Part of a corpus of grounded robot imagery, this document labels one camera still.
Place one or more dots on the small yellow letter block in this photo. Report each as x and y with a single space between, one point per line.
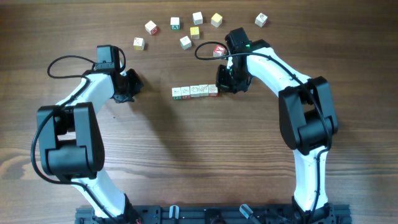
194 33

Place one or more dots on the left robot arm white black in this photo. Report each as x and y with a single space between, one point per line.
67 148

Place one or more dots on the wooden block red trim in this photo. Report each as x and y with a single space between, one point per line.
176 93

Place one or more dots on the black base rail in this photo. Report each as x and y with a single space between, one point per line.
276 213

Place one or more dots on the wooden block yellow side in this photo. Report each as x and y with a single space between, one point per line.
138 43

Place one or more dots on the wooden block red edge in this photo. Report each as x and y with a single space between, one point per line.
213 90

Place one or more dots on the wooden block green trim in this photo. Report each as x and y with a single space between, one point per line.
185 42

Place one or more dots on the plain wooden block top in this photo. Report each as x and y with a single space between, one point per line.
197 18

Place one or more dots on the wooden block red side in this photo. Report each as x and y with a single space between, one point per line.
151 28

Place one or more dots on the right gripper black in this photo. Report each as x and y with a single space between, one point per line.
222 84

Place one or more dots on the wooden block red Y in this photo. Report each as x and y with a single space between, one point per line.
219 51

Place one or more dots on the wooden block red picture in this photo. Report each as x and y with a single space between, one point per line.
195 91

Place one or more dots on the wooden block green letter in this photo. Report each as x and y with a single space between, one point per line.
175 23

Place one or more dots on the wooden block red bottom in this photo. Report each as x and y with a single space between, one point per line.
185 92

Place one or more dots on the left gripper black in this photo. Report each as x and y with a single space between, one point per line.
138 84

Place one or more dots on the wooden block picture top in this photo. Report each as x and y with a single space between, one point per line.
204 90

